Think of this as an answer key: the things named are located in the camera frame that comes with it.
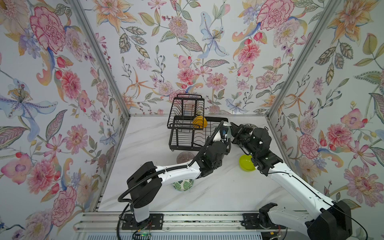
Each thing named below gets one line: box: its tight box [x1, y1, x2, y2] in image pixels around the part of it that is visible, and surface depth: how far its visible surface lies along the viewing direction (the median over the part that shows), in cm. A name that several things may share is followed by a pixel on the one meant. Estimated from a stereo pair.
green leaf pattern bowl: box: [172, 178, 195, 192], surface depth 86 cm
